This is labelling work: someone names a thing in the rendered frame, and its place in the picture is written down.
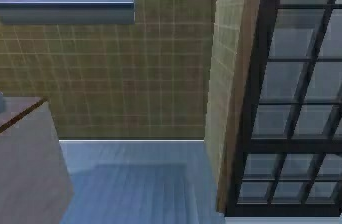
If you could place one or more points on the black framed glass door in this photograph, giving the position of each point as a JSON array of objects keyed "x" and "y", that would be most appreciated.
[{"x": 299, "y": 146}]

